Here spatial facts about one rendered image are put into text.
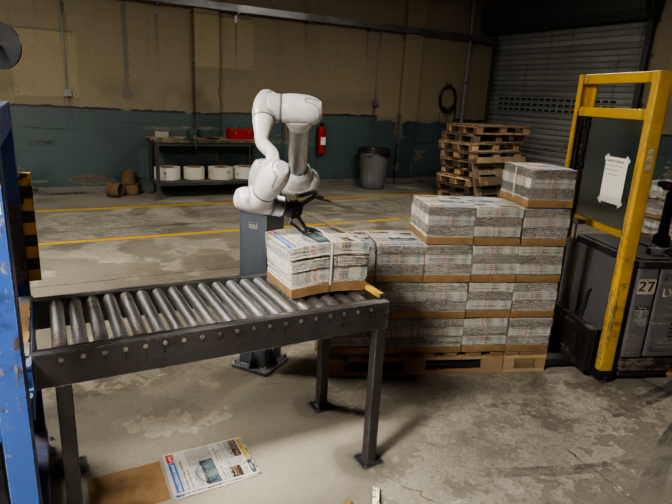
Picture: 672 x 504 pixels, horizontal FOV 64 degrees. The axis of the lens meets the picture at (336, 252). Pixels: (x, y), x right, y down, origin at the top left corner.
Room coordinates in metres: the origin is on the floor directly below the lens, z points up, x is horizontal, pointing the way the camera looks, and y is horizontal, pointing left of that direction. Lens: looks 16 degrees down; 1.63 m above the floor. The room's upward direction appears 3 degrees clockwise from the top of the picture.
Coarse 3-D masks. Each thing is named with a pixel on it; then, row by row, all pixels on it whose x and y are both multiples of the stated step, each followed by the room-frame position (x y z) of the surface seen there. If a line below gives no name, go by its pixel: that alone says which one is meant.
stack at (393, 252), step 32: (384, 256) 2.99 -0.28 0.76; (416, 256) 3.02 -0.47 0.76; (448, 256) 3.05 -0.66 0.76; (480, 256) 3.08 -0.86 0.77; (512, 256) 3.11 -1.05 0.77; (384, 288) 2.98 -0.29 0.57; (416, 288) 3.02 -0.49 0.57; (448, 288) 3.05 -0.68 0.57; (480, 288) 3.08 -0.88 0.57; (512, 288) 3.11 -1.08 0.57; (416, 320) 3.02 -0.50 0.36; (448, 320) 3.05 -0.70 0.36; (480, 320) 3.09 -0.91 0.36; (448, 352) 3.07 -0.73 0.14; (480, 352) 3.09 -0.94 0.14
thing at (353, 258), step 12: (324, 228) 2.47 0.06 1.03; (336, 228) 2.49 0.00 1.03; (348, 240) 2.27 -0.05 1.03; (360, 240) 2.30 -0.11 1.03; (348, 252) 2.25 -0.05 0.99; (360, 252) 2.28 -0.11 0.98; (348, 264) 2.25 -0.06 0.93; (360, 264) 2.28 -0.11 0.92; (336, 276) 2.23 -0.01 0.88; (348, 276) 2.26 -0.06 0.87; (360, 276) 2.29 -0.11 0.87
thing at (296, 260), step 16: (272, 240) 2.29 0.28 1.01; (288, 240) 2.23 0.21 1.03; (304, 240) 2.23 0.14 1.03; (320, 240) 2.23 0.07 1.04; (272, 256) 2.31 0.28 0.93; (288, 256) 2.13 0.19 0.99; (304, 256) 2.15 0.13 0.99; (320, 256) 2.19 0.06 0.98; (272, 272) 2.31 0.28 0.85; (288, 272) 2.16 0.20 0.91; (304, 272) 2.16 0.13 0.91; (320, 272) 2.19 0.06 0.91
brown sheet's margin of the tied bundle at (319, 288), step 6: (270, 276) 2.33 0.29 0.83; (276, 282) 2.27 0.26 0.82; (282, 288) 2.21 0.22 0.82; (288, 288) 2.15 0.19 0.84; (300, 288) 2.14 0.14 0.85; (306, 288) 2.16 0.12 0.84; (312, 288) 2.17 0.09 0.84; (318, 288) 2.18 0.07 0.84; (288, 294) 2.15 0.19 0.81; (294, 294) 2.13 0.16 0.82; (300, 294) 2.14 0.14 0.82; (306, 294) 2.16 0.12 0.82; (312, 294) 2.17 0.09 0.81
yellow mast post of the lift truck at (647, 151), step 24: (648, 120) 3.02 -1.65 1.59; (648, 144) 3.01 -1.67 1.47; (648, 168) 3.02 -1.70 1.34; (648, 192) 3.02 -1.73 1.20; (624, 216) 3.09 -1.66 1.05; (624, 240) 3.02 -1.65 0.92; (624, 264) 3.01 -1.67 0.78; (624, 288) 3.02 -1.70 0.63; (600, 336) 3.09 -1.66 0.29; (600, 360) 3.02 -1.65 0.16
